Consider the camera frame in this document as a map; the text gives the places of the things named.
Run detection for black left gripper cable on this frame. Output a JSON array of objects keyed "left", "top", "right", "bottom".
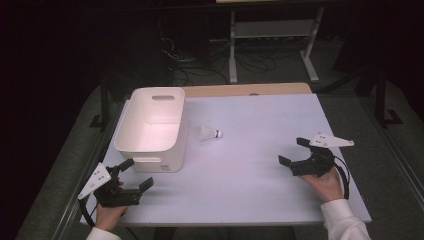
[{"left": 78, "top": 195, "right": 98, "bottom": 228}]

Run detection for light wooden board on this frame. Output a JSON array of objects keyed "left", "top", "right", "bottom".
[{"left": 182, "top": 82, "right": 313, "bottom": 99}]

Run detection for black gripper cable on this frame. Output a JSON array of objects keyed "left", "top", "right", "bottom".
[
  {"left": 78, "top": 195, "right": 98, "bottom": 228},
  {"left": 333, "top": 155, "right": 351, "bottom": 201}
]

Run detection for person's right hand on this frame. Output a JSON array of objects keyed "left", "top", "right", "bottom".
[{"left": 299, "top": 167, "right": 345, "bottom": 204}]

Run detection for person's left hand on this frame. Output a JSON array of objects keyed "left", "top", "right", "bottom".
[{"left": 95, "top": 205, "right": 130, "bottom": 232}]

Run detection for white shuttlecock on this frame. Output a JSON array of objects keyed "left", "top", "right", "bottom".
[{"left": 198, "top": 123, "right": 223, "bottom": 143}]

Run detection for white metal stand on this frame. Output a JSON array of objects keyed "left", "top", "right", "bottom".
[{"left": 228, "top": 6, "right": 325, "bottom": 84}]

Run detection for black floor cables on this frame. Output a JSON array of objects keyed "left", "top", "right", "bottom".
[{"left": 159, "top": 33, "right": 278, "bottom": 86}]

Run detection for black metal stand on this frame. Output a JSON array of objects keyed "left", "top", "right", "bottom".
[
  {"left": 373, "top": 66, "right": 404, "bottom": 128},
  {"left": 89, "top": 75, "right": 114, "bottom": 130}
]

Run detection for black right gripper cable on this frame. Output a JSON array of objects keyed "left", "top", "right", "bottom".
[{"left": 333, "top": 155, "right": 351, "bottom": 201}]

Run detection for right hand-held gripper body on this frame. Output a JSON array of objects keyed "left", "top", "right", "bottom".
[{"left": 289, "top": 133, "right": 355, "bottom": 178}]

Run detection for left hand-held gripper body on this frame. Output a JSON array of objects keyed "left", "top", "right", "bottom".
[{"left": 78, "top": 162, "right": 141, "bottom": 209}]

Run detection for white plastic storage bin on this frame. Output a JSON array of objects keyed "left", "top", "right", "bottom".
[{"left": 113, "top": 86, "right": 189, "bottom": 174}]

